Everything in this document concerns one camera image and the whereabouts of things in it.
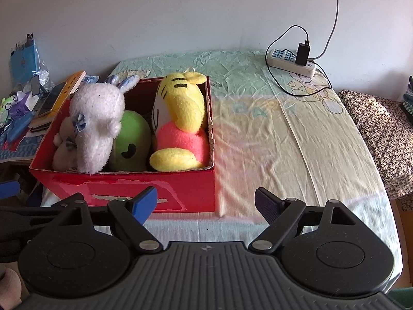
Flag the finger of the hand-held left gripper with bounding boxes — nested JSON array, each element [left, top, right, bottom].
[[0, 181, 20, 198], [0, 200, 74, 249]]

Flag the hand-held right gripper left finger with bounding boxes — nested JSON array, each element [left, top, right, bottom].
[[56, 185, 163, 254]]

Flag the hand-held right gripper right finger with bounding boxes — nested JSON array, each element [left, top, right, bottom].
[[248, 187, 357, 254]]

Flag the red cardboard box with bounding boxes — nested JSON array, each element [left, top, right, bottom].
[[29, 77, 216, 214]]

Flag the small white plush rabbit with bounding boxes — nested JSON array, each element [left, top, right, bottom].
[[52, 115, 80, 172]]

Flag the green plush toy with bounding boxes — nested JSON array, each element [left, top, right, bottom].
[[108, 110, 152, 172]]

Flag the large white plush rabbit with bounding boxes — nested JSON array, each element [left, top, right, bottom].
[[69, 74, 141, 173]]

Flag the yellow plush tiger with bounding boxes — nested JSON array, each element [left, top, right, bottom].
[[149, 72, 210, 172]]

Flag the person's left forearm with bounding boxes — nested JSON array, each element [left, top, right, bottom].
[[0, 266, 22, 310]]

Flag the blue patterned cloth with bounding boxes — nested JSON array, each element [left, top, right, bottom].
[[0, 132, 49, 164]]

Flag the blue pencil case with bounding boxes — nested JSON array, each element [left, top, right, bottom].
[[5, 111, 34, 144]]

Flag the purple plush figure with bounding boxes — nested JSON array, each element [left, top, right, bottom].
[[8, 92, 29, 118]]

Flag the small green plush figure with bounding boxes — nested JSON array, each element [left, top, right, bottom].
[[0, 95, 17, 112]]

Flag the silver smartphone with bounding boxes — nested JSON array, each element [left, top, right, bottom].
[[35, 82, 67, 117]]

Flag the yellow book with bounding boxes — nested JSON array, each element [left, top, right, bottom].
[[34, 71, 87, 125]]

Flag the blue packet in plastic bag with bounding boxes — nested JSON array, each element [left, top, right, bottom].
[[10, 34, 41, 88]]

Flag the white power strip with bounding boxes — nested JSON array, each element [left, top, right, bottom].
[[267, 49, 317, 78]]

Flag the black power adapter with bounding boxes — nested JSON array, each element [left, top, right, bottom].
[[296, 42, 311, 66]]

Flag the stack of folded clothes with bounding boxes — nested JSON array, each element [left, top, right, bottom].
[[402, 76, 413, 123]]

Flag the black charger cable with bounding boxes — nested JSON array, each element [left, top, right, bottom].
[[266, 25, 333, 97]]

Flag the grey power cord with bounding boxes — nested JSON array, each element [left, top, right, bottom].
[[311, 0, 341, 60]]

